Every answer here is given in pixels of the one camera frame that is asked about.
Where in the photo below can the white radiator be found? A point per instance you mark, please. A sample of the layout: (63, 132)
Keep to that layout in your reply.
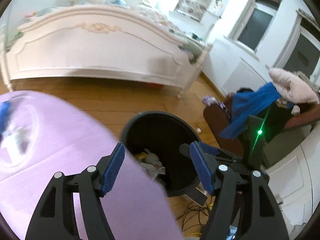
(244, 76)

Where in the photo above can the white bed frame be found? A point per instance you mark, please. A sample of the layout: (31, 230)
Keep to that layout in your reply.
(112, 39)

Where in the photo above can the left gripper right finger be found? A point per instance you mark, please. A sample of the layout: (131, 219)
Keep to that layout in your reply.
(240, 192)

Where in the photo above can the dark armchair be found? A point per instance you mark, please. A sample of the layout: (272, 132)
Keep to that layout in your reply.
(259, 130)

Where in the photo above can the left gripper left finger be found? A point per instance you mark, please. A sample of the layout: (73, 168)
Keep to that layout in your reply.
(54, 215)

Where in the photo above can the blue cloth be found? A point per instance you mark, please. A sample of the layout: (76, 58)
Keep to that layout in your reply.
(249, 103)

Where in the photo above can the pink pillow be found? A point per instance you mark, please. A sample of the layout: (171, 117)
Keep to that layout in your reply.
(291, 87)

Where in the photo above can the black trash bin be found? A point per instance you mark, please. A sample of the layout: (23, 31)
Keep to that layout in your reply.
(162, 134)

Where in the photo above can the blue plastic wrapper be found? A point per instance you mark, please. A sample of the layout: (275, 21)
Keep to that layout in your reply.
(4, 115)

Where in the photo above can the purple tablecloth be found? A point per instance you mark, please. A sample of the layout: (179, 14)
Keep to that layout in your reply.
(61, 137)

